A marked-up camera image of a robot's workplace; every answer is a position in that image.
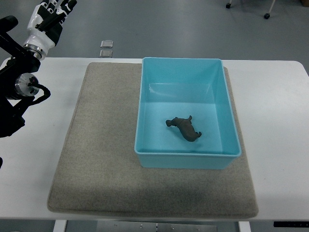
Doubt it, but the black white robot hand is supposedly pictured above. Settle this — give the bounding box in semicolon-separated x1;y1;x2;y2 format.
23;0;77;60

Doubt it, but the metal table frame bar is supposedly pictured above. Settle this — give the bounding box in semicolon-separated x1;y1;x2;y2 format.
96;221;218;232

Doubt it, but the grey felt mat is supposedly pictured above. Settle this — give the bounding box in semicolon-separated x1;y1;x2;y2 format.
47;63;258;219

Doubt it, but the black table control panel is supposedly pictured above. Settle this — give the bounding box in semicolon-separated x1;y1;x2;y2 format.
273;221;309;228

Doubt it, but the upper floor socket plate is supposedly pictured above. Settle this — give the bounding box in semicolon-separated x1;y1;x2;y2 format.
100;40;113;48

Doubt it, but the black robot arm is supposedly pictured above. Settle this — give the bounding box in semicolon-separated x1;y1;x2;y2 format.
0;15;51;138

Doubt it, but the brown hippo toy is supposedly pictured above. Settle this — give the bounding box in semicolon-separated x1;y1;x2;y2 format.
166;115;202;142

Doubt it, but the lower floor socket plate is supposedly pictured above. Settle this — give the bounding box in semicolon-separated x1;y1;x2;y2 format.
99;49;113;58

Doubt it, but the blue plastic box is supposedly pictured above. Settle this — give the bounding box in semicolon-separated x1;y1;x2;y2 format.
134;58;242;169

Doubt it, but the floor socket plate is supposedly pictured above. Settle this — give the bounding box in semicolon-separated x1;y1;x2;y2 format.
99;49;113;58
100;40;113;48

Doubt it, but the right black caster wheel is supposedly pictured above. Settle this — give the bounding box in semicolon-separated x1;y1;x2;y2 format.
264;13;270;19

